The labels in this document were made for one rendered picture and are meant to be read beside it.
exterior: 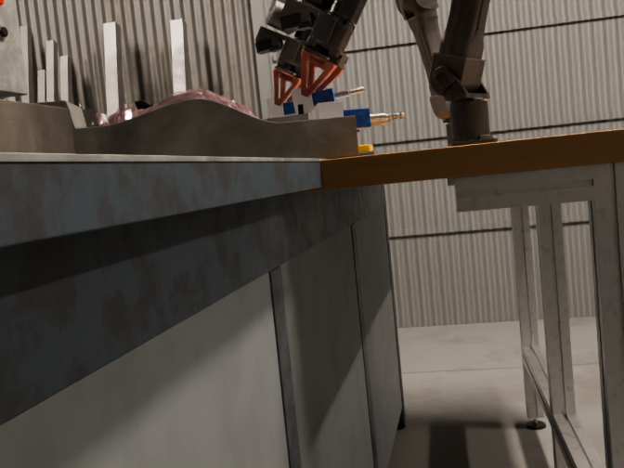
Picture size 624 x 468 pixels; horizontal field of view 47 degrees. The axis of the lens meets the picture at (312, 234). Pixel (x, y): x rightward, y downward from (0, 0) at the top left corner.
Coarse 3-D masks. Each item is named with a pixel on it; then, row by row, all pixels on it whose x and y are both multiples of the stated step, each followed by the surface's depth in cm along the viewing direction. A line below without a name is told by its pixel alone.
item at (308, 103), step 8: (360, 88) 132; (296, 96) 133; (304, 96) 132; (312, 96) 132; (320, 96) 132; (328, 96) 132; (336, 96) 133; (344, 96) 133; (296, 104) 133; (304, 104) 132; (312, 104) 132; (296, 112) 133; (304, 112) 132
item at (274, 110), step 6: (270, 102) 163; (288, 102) 163; (270, 108) 164; (276, 108) 163; (282, 108) 163; (288, 108) 163; (270, 114) 164; (276, 114) 163; (282, 114) 163; (288, 114) 163; (294, 114) 165
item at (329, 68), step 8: (304, 48) 129; (312, 48) 131; (320, 48) 131; (304, 56) 129; (312, 56) 129; (320, 56) 129; (304, 64) 130; (320, 64) 130; (328, 64) 128; (304, 72) 131; (328, 72) 129; (304, 80) 131; (320, 80) 130; (304, 88) 132; (312, 88) 131
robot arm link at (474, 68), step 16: (464, 0) 114; (480, 0) 114; (448, 16) 117; (464, 16) 115; (480, 16) 115; (448, 32) 116; (464, 32) 115; (480, 32) 116; (448, 48) 116; (464, 48) 115; (480, 48) 118; (432, 64) 118; (448, 64) 116; (464, 64) 115; (480, 64) 118; (432, 80) 119; (464, 80) 116; (480, 80) 120
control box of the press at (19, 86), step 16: (0, 0) 182; (0, 16) 183; (16, 16) 190; (0, 32) 182; (16, 32) 190; (0, 48) 182; (16, 48) 189; (0, 64) 182; (16, 64) 188; (0, 80) 181; (16, 80) 188; (0, 96) 190; (16, 96) 193
